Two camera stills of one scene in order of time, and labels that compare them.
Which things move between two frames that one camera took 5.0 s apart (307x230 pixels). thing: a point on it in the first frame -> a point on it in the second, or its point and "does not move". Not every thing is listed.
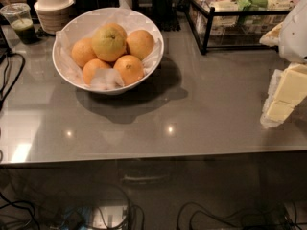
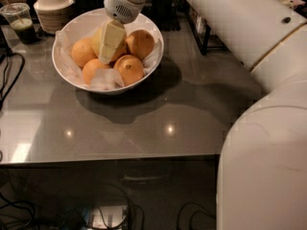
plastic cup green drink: (20, 17) does not move
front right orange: (130, 69) does not move
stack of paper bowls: (53, 8) does not move
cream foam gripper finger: (287, 90) -> (113, 36)
